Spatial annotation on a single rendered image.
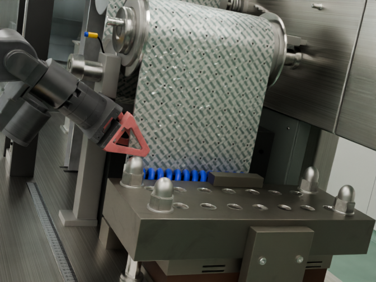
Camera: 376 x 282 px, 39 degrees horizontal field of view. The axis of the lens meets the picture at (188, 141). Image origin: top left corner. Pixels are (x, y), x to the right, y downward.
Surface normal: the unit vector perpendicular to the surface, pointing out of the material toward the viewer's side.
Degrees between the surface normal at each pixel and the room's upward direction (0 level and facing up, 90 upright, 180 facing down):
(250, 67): 90
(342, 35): 90
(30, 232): 0
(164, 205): 90
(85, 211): 90
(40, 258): 0
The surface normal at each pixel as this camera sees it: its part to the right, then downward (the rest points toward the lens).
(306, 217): 0.18, -0.96
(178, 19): 0.43, -0.25
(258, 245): 0.40, 0.27
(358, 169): -0.90, -0.07
